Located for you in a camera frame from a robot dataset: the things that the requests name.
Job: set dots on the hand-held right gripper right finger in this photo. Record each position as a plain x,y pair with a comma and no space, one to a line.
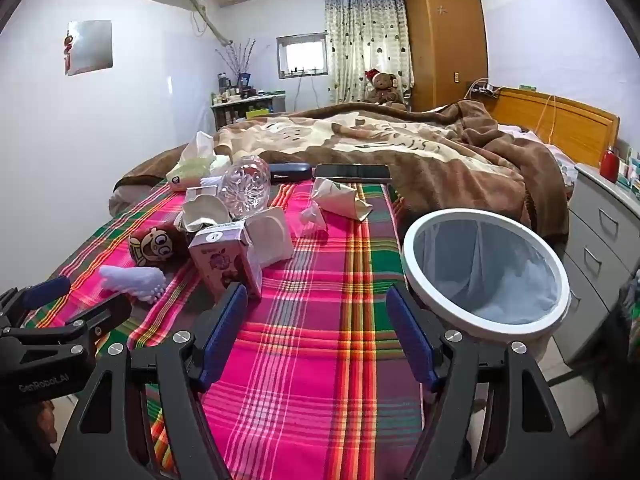
407,332

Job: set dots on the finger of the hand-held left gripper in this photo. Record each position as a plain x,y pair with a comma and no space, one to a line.
45,291
102,312

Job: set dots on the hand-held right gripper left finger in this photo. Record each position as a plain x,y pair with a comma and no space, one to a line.
222,332

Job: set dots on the purple white drink carton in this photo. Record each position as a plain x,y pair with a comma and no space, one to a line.
222,265

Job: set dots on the white round waste bin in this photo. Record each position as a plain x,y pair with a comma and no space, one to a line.
500,280

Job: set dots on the white paper container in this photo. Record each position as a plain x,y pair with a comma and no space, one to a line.
272,235

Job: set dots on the white paper cup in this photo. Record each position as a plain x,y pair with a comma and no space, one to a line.
200,210

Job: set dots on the clear plastic bottle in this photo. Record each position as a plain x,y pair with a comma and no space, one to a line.
245,187

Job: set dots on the brown monkey plush toy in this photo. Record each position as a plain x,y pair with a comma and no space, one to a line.
155,245

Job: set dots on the plaid pink green bed sheet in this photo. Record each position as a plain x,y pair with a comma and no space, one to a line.
310,360

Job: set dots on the small white box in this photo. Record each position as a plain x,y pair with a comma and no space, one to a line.
202,192

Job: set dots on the crumpled white wrapper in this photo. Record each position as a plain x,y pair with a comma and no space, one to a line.
312,217

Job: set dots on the crumpled beige paper cup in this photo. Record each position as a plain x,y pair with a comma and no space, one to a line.
340,199

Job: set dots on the green white tissue pack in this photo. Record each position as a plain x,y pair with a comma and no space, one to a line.
192,170

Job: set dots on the black smartphone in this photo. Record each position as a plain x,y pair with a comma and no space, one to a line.
352,172

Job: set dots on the dark blue glasses case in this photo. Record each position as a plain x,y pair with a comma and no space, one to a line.
290,171

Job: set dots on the brown beige plush blanket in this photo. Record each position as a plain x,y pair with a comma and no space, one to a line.
400,150

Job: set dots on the black metal chair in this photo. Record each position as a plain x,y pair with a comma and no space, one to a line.
625,340

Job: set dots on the grey drawer cabinet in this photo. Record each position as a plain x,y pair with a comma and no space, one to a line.
600,230

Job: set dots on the cluttered white shelf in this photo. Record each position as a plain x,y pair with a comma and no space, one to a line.
250,107

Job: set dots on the white pillow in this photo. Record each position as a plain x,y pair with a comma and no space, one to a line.
560,160

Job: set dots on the teddy bear with red hat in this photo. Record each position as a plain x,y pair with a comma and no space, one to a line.
385,87

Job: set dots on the white power strip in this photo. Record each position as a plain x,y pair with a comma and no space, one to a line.
484,90

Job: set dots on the red bottle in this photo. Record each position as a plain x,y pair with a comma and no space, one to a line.
609,165

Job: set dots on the vase with purple branches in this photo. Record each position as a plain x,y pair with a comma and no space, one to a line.
240,67

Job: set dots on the wooden headboard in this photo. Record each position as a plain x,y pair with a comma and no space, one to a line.
575,125

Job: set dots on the green white boxes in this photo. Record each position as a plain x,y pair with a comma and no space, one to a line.
631,170

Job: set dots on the small window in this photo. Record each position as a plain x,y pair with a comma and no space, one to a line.
302,55

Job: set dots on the wooden wardrobe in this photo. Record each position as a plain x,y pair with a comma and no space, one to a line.
445,35

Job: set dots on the patterned curtain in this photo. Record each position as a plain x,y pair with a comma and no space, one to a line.
360,35

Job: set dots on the air conditioner pipe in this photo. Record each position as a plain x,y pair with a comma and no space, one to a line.
215,30

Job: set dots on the silver wall poster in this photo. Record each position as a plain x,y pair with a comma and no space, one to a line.
90,45

